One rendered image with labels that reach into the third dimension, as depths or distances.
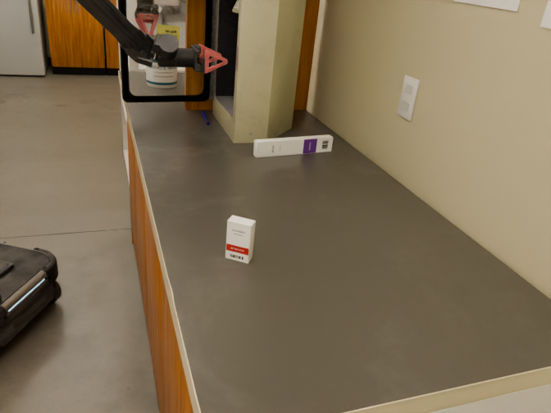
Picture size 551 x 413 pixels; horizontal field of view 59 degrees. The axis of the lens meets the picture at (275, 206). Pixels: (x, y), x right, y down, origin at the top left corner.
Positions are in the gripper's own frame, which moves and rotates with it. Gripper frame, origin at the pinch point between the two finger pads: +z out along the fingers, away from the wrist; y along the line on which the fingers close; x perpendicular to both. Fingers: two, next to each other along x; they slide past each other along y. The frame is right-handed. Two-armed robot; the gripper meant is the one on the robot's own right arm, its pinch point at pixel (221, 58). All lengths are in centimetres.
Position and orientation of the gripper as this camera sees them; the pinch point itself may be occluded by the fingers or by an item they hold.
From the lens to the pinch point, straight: 163.5
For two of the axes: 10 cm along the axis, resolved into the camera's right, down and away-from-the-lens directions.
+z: 9.6, -0.6, 2.9
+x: -0.7, 9.0, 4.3
